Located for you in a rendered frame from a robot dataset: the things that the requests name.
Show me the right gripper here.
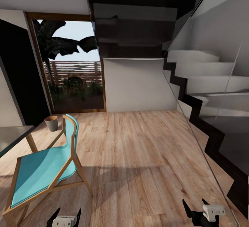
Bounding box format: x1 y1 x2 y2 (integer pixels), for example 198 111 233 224
182 199 219 227

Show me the trash can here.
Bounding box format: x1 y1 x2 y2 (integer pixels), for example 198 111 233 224
45 116 58 132

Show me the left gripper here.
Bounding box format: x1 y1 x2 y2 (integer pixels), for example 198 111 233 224
46 208 81 227

